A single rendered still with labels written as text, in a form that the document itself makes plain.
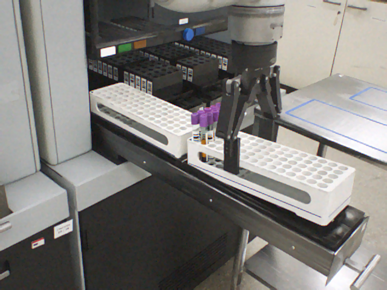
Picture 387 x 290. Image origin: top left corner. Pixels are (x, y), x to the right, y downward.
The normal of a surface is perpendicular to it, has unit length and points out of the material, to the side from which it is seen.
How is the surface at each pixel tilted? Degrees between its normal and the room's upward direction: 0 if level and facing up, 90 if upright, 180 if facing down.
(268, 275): 0
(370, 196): 0
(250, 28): 88
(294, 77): 90
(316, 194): 90
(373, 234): 0
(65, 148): 90
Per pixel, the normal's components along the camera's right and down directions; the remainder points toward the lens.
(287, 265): 0.06, -0.87
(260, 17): 0.00, 0.43
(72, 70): 0.74, 0.36
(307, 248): -0.67, 0.33
